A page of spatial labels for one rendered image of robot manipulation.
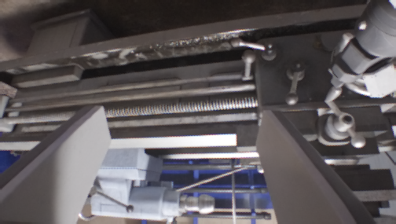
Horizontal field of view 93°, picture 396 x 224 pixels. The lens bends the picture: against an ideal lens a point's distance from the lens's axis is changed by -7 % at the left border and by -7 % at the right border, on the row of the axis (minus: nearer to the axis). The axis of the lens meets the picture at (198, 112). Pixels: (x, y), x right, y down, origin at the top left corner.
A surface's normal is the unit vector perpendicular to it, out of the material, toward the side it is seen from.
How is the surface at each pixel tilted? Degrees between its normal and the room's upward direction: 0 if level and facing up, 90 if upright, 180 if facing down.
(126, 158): 90
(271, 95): 90
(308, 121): 90
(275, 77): 90
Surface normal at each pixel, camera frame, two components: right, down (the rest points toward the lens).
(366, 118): -0.21, -0.36
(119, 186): -0.21, 0.01
